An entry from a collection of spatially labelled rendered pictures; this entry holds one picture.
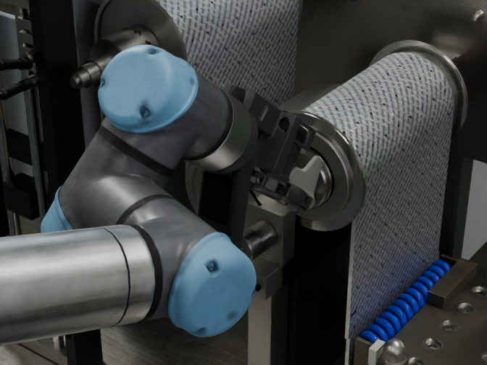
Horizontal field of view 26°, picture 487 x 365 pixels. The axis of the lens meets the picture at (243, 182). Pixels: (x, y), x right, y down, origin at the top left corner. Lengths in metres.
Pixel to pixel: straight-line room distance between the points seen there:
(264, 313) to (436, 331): 0.22
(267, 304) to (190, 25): 0.34
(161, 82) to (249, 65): 0.51
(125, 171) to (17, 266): 0.19
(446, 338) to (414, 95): 0.30
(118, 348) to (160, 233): 0.72
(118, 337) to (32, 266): 0.80
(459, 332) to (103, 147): 0.60
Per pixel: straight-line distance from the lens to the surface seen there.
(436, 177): 1.37
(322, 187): 1.17
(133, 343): 1.51
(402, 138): 1.25
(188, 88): 0.88
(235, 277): 0.79
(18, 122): 1.35
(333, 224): 1.21
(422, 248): 1.40
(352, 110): 1.21
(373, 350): 1.25
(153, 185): 0.88
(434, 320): 1.35
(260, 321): 1.29
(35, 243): 0.75
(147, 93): 0.87
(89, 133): 1.43
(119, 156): 0.89
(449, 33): 1.43
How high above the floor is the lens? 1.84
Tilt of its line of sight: 30 degrees down
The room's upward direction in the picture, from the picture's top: straight up
